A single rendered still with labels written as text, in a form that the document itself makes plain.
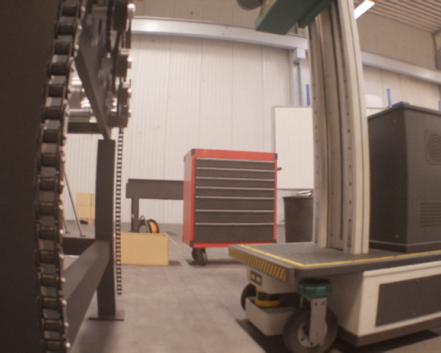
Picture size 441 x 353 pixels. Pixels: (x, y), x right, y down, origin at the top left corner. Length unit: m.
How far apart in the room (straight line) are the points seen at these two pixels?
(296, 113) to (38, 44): 5.28
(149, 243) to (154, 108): 8.55
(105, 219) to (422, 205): 1.21
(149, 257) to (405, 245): 2.21
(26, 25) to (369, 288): 1.05
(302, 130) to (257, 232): 2.64
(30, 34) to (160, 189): 5.67
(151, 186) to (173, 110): 5.66
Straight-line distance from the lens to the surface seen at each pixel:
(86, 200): 8.96
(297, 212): 4.45
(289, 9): 1.66
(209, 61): 12.06
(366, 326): 1.18
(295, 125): 5.51
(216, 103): 11.65
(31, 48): 0.37
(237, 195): 3.09
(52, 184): 0.29
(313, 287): 1.11
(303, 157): 5.43
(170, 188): 6.02
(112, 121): 1.45
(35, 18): 0.39
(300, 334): 1.17
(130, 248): 3.06
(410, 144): 1.34
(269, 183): 3.17
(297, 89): 12.50
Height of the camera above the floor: 0.48
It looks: 4 degrees up
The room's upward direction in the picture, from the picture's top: 1 degrees clockwise
